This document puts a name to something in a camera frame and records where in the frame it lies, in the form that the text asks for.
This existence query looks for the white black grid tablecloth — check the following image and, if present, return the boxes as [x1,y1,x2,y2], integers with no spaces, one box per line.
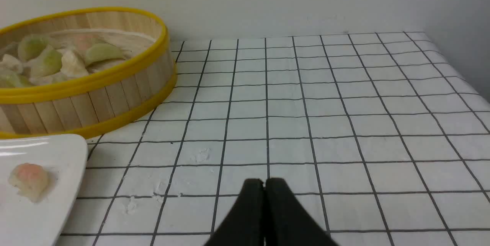
[57,32,490,246]

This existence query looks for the yellow rimmed bamboo steamer basket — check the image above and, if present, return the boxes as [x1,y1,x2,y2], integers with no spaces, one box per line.
[0,7,177,138]

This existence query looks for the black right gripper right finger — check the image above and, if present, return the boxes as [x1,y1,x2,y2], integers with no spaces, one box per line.
[265,178,337,246]

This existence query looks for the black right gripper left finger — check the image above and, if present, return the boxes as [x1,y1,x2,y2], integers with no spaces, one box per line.
[205,179,265,246]

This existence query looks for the white rectangular plate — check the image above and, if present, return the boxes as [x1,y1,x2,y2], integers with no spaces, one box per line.
[0,134,88,246]

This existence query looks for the white dumpling in steamer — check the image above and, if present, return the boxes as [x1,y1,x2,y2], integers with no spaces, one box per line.
[60,50,89,78]

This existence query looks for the pink dumpling in steamer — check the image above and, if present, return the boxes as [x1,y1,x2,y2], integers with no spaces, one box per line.
[71,33,105,52]

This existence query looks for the pink shrimp dumpling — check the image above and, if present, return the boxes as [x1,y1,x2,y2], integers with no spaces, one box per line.
[8,163,49,203]

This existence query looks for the green dumpling in steamer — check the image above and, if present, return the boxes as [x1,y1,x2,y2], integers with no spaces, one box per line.
[17,34,51,62]
[30,45,62,78]
[83,43,124,66]

